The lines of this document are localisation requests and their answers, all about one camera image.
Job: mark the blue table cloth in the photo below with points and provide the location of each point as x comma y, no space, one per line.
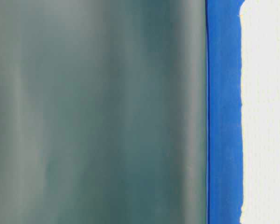
225,150

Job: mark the yellow checked towel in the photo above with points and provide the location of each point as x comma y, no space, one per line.
260,94

